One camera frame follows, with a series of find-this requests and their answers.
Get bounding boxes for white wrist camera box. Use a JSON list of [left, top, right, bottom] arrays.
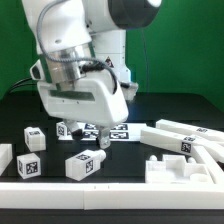
[[30, 60, 50, 83]]

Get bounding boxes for white U-shaped boundary frame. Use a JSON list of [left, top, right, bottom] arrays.
[[0, 143, 224, 211]]

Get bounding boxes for black cables at base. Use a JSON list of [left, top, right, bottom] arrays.
[[6, 77, 38, 96]]

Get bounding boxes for white sheet with tags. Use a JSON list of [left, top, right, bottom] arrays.
[[56, 123, 146, 141]]

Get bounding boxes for white chair seat piece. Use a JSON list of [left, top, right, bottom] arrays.
[[145, 154, 213, 184]]

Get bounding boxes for white tagged cube front left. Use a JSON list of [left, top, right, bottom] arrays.
[[17, 153, 41, 179]]

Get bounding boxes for long white chair back post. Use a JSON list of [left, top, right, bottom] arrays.
[[140, 127, 224, 163]]

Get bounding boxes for small white tagged cube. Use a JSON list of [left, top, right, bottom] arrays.
[[56, 122, 71, 136]]

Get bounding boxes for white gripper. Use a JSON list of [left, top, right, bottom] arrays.
[[37, 71, 128, 149]]

